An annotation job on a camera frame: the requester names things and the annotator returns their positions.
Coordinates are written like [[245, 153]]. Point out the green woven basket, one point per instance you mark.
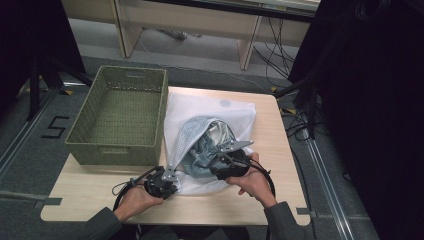
[[123, 116]]

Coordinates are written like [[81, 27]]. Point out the white mesh laundry bag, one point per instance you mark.
[[200, 106]]

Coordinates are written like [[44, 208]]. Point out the light wooden bench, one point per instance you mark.
[[186, 16]]

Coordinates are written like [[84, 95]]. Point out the blue-grey garment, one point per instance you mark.
[[200, 156]]

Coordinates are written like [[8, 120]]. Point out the person's right hand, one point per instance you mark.
[[256, 183]]

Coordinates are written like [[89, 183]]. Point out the black curtain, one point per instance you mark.
[[373, 100], [30, 30]]

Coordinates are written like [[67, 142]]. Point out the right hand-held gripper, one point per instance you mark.
[[230, 168]]

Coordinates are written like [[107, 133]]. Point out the black metal stand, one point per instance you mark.
[[310, 93], [35, 86]]

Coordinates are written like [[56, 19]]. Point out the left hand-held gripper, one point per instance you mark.
[[160, 188]]

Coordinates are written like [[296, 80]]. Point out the person's left hand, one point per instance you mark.
[[135, 201]]

